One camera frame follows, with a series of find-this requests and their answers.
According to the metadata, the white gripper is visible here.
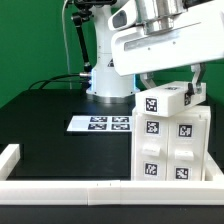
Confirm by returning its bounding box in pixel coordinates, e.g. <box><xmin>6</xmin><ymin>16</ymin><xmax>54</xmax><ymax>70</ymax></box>
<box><xmin>111</xmin><ymin>6</ymin><xmax>224</xmax><ymax>97</ymax></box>

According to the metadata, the white U-shaped fence frame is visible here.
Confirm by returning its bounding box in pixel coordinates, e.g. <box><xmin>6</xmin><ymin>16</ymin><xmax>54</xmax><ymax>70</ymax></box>
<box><xmin>0</xmin><ymin>144</ymin><xmax>224</xmax><ymax>205</ymax></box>

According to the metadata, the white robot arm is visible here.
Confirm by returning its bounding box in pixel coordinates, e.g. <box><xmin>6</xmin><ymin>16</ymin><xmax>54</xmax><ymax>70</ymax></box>
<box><xmin>88</xmin><ymin>0</ymin><xmax>224</xmax><ymax>100</ymax></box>

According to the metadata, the black cable bundle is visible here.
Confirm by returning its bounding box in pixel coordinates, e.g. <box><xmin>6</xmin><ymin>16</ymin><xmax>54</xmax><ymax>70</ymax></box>
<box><xmin>28</xmin><ymin>73</ymin><xmax>92</xmax><ymax>91</ymax></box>

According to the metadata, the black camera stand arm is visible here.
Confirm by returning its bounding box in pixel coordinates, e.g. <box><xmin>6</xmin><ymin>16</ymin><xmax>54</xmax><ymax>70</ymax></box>
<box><xmin>66</xmin><ymin>0</ymin><xmax>92</xmax><ymax>72</ymax></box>

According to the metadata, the white cabinet door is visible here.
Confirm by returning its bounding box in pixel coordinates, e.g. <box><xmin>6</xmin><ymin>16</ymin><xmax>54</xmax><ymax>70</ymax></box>
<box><xmin>131</xmin><ymin>112</ymin><xmax>169</xmax><ymax>181</ymax></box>
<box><xmin>167</xmin><ymin>115</ymin><xmax>209</xmax><ymax>181</ymax></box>

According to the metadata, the white cabinet top block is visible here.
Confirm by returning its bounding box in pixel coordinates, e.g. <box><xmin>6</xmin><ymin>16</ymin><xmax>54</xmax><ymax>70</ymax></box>
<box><xmin>135</xmin><ymin>81</ymin><xmax>206</xmax><ymax>117</ymax></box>

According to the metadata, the white cable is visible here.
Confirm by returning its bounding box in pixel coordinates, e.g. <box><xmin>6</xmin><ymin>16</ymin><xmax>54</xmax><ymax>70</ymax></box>
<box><xmin>61</xmin><ymin>0</ymin><xmax>74</xmax><ymax>90</ymax></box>

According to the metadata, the white cabinet body box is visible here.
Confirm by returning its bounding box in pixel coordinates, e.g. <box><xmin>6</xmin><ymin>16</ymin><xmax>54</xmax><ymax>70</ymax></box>
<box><xmin>131</xmin><ymin>106</ymin><xmax>211</xmax><ymax>181</ymax></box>

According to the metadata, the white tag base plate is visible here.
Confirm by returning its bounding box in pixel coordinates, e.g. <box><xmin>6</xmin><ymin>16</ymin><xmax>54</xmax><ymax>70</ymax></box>
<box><xmin>67</xmin><ymin>115</ymin><xmax>132</xmax><ymax>132</ymax></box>

